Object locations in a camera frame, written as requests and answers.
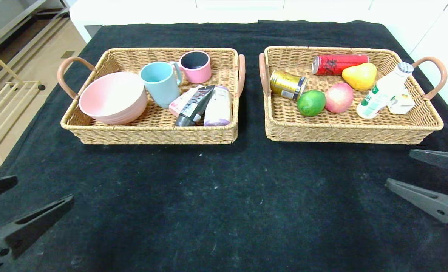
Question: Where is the black tablecloth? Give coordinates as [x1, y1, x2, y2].
[0, 20, 448, 272]

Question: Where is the gray metal shelf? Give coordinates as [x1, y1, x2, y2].
[0, 0, 70, 51]

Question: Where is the red soda can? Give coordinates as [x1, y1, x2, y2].
[312, 54, 369, 75]

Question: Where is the yellow pear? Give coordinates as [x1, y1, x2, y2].
[342, 62, 377, 91]

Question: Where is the pink mug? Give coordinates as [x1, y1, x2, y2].
[178, 50, 212, 84]

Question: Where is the pink bowl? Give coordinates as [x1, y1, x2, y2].
[79, 71, 148, 125]

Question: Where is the white milk drink bottle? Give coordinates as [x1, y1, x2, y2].
[356, 62, 414, 120]

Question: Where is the small white carton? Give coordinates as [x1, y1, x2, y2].
[388, 93, 416, 114]

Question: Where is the teal plastic cup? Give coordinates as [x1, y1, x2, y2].
[140, 62, 183, 109]

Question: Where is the gold drink can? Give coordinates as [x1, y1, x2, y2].
[270, 70, 308, 102]

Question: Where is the green lime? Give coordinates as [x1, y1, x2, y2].
[297, 90, 327, 117]

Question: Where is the red peach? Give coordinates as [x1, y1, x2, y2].
[325, 82, 355, 114]

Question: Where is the black cosmetic tube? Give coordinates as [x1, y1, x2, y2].
[174, 85, 216, 127]

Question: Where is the pink lotion bottle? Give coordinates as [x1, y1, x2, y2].
[168, 86, 202, 117]

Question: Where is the white table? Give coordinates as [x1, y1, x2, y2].
[70, 0, 383, 44]

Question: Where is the wicker basket with handles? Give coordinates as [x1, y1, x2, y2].
[57, 47, 246, 145]
[259, 46, 448, 145]

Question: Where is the white bottle with purple base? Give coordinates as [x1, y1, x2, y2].
[203, 86, 232, 127]

